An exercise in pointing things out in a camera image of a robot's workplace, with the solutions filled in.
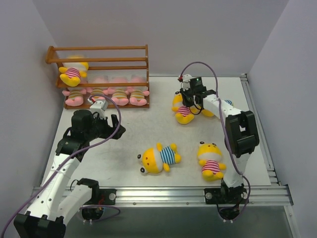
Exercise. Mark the aluminium front rail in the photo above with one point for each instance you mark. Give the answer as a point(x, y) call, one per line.
point(192, 196)

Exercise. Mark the yellow plush red stripes top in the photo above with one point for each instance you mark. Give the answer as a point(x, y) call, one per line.
point(183, 114)

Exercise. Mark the pink plush face-down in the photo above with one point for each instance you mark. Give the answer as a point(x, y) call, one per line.
point(98, 92)

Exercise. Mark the pink plush orange stripes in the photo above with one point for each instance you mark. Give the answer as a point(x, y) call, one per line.
point(75, 96)
point(119, 94)

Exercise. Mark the yellow plush red stripes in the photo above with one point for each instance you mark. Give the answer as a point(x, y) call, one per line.
point(183, 114)
point(210, 159)
point(71, 73)

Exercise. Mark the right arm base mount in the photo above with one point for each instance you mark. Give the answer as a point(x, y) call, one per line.
point(224, 195)

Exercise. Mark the pink plush blue stripes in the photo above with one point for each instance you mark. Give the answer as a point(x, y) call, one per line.
point(138, 93)

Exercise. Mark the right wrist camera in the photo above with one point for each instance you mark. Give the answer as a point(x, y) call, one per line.
point(187, 82)

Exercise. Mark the aluminium right rail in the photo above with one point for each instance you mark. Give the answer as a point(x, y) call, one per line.
point(263, 143)

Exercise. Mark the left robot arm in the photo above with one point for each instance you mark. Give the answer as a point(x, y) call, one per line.
point(48, 213)

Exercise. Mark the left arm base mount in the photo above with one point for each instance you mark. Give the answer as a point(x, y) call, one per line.
point(107, 196)

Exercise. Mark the yellow plush red stripes front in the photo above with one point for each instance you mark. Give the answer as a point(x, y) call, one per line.
point(210, 159)

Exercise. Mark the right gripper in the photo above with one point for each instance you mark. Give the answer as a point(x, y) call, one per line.
point(187, 96)

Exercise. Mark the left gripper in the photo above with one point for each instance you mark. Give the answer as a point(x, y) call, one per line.
point(109, 127)

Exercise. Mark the aluminium rail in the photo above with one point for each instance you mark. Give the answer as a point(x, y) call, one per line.
point(192, 196)
point(263, 143)

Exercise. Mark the wooden three-tier shelf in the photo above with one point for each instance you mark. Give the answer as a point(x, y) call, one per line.
point(110, 62)

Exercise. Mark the yellow plush under pile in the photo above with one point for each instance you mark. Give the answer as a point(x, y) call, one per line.
point(210, 114)

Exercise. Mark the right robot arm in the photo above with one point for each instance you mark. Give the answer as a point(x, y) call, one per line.
point(239, 128)

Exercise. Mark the yellow plush blue stripes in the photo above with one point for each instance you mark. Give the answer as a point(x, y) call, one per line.
point(157, 159)

